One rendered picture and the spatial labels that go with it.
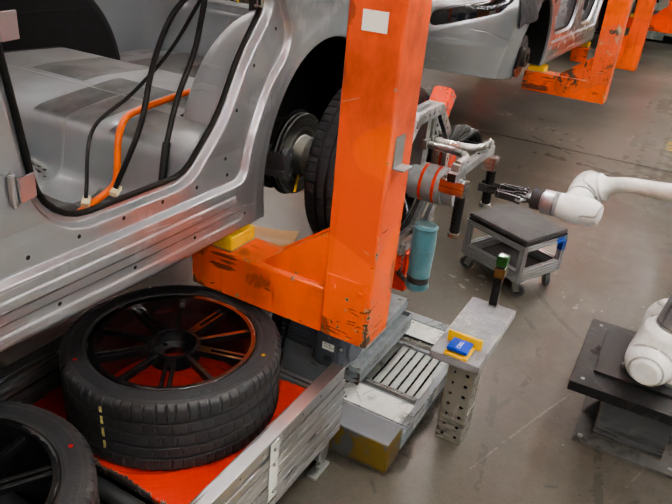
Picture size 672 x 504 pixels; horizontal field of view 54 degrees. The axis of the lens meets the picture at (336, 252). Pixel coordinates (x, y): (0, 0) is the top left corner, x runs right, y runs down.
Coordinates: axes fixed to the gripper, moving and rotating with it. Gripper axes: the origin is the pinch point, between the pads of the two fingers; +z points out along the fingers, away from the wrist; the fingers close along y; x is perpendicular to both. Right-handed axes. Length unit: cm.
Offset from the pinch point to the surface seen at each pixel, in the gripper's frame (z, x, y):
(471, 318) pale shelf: -11, -38, -32
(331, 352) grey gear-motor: 28, -52, -63
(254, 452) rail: 17, -44, -125
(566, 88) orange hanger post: 38, -24, 338
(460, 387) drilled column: -16, -58, -46
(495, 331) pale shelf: -21, -38, -35
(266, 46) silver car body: 61, 49, -61
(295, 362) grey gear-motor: 43, -63, -62
